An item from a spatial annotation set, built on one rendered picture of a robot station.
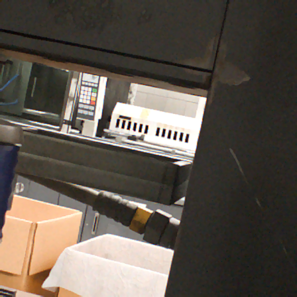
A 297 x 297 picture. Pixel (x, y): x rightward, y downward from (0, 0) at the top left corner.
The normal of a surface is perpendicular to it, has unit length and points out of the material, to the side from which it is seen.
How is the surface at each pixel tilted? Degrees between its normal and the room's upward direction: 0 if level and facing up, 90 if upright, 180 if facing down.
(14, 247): 86
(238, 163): 90
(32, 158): 90
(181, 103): 90
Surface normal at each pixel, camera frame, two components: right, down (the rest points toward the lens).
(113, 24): -0.17, 0.02
